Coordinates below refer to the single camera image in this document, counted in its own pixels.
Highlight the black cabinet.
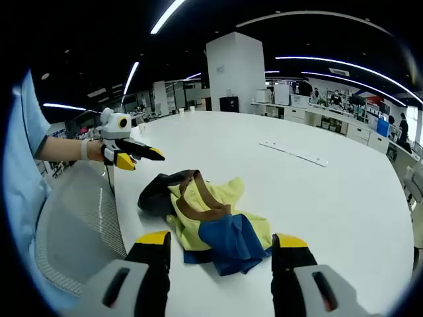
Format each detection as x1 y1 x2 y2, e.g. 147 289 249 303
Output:
219 95 239 114

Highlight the white square pillar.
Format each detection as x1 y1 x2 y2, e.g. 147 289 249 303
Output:
206 32 266 115

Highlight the white template strip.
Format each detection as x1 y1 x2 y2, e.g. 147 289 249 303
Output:
259 141 328 168

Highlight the white wristband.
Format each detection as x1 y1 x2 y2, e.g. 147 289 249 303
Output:
80 138 92 162

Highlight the grey mesh chair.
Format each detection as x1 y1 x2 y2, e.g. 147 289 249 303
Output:
34 161 128 297

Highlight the person's left hand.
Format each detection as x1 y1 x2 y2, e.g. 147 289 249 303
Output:
88 139 107 163

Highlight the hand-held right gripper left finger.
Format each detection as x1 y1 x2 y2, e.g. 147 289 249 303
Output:
58 230 173 317

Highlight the white board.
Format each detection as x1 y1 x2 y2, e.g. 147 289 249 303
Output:
274 83 291 106

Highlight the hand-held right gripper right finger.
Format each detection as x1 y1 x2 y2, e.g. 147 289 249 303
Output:
270 232 383 317

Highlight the white ceiling light strip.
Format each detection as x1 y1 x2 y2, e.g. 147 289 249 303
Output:
122 61 140 97
150 0 188 35
301 71 408 108
42 102 87 112
274 55 423 107

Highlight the yellow blue grey garment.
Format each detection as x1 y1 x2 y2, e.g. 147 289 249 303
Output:
137 169 274 277

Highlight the blue storage box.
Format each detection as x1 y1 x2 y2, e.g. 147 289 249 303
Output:
376 118 391 138

